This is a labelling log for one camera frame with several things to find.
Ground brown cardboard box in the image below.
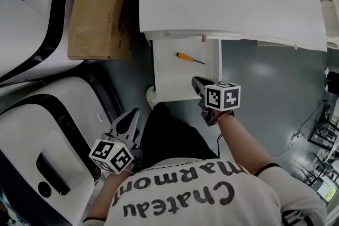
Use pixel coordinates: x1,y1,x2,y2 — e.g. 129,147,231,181
66,0,140,61

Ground thin black cable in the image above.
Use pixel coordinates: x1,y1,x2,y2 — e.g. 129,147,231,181
217,133,225,157

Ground black trousers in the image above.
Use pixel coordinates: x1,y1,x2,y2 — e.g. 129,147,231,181
138,102,221,176

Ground white drawer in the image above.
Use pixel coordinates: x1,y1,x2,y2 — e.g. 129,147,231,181
145,35,223,110

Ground white printed t-shirt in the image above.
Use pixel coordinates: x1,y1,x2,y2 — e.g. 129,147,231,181
83,157,329,226

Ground white floor cable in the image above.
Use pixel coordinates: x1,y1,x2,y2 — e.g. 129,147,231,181
290,100,329,147

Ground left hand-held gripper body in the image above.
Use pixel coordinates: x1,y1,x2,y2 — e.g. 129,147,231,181
88,129,144,174

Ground white shelf unit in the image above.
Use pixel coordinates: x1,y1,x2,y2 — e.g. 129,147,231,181
317,0,339,49

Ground person's right forearm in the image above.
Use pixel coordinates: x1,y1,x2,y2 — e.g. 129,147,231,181
216,111,279,176

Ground red wrist bracelet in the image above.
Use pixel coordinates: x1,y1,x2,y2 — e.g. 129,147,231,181
215,111,235,123

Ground white black-trimmed machine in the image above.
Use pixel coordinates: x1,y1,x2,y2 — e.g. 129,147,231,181
0,76,126,226
0,0,81,88

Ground person's left forearm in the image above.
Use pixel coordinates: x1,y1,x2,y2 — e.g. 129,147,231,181
89,168,133,221

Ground orange handle screwdriver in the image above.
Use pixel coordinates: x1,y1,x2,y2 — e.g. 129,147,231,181
176,52,206,65

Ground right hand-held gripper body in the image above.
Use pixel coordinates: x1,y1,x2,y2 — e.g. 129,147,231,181
198,82,242,128

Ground black metal rack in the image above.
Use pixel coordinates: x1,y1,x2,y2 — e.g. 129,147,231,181
307,103,339,147

